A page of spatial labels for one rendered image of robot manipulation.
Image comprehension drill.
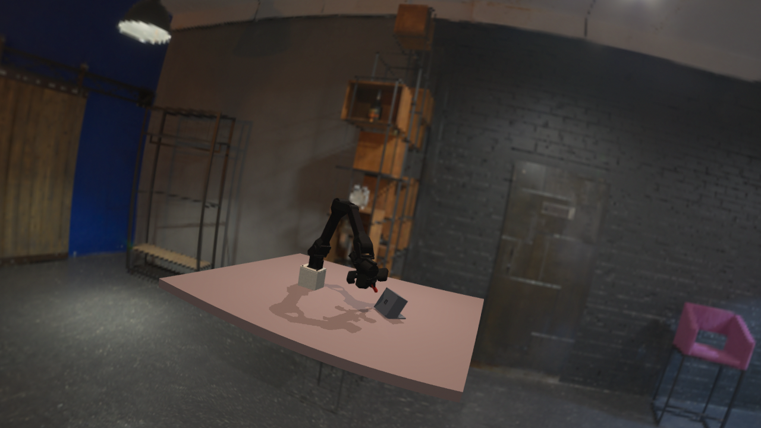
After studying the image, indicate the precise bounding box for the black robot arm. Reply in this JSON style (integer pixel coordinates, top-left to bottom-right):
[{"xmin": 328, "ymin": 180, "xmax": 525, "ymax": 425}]
[{"xmin": 307, "ymin": 198, "xmax": 379, "ymax": 289}]

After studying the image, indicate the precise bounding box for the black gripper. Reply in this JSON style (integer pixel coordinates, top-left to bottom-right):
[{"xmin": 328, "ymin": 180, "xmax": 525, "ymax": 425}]
[{"xmin": 347, "ymin": 268, "xmax": 389, "ymax": 287}]

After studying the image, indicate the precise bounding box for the grey sloped panel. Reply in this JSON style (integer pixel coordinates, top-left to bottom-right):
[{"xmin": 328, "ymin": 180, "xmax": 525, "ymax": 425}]
[{"xmin": 374, "ymin": 287, "xmax": 408, "ymax": 319}]

